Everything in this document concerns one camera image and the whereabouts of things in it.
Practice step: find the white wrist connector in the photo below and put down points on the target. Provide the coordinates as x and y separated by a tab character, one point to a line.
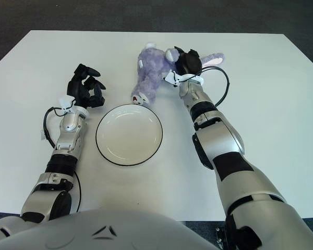
66	102
170	79

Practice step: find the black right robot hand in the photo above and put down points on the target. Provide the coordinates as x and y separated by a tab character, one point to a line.
189	62

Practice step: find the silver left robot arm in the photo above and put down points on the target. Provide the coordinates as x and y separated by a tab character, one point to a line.
70	125

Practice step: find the white left wrist connector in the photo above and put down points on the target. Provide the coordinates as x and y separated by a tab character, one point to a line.
66	102

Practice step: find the white right wrist connector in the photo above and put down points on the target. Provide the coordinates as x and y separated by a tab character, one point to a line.
170	79

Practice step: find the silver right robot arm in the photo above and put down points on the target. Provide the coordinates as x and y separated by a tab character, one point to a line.
219	138

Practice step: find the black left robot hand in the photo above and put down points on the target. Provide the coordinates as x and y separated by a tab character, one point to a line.
82	89

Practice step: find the white plate with black rim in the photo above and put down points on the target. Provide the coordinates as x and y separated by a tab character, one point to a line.
129	134

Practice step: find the purple plush bunny doll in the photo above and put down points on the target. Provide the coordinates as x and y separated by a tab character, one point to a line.
151	67

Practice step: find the grey robot torso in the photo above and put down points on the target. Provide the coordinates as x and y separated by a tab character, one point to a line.
107	231

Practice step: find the black metal bracket with screws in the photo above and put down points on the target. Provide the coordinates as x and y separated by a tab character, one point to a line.
220	238

